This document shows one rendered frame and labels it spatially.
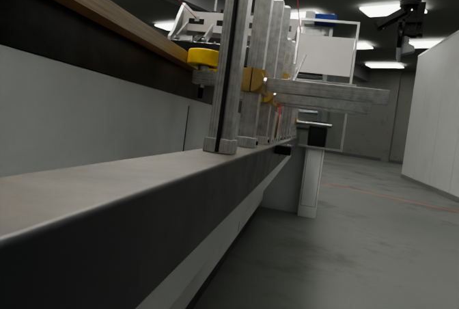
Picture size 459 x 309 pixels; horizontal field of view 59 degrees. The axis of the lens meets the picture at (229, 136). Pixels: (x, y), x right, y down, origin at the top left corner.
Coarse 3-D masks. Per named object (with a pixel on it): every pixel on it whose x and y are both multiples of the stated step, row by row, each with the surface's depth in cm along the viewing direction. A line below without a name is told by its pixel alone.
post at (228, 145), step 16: (240, 0) 61; (224, 16) 61; (240, 16) 61; (224, 32) 61; (240, 32) 61; (224, 48) 61; (240, 48) 61; (224, 64) 61; (240, 64) 62; (224, 80) 61; (240, 80) 63; (224, 96) 61; (224, 112) 61; (224, 128) 61; (208, 144) 61; (224, 144) 61
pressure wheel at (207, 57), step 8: (192, 48) 92; (200, 48) 91; (192, 56) 92; (200, 56) 91; (208, 56) 91; (216, 56) 92; (192, 64) 95; (200, 64) 95; (208, 64) 91; (216, 64) 92; (200, 88) 94; (200, 96) 94
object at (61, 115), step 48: (0, 0) 42; (48, 0) 50; (0, 48) 43; (48, 48) 51; (96, 48) 62; (144, 48) 78; (0, 96) 44; (48, 96) 52; (96, 96) 64; (144, 96) 81; (192, 96) 113; (0, 144) 45; (48, 144) 53; (96, 144) 66; (144, 144) 85; (192, 144) 120; (192, 288) 144
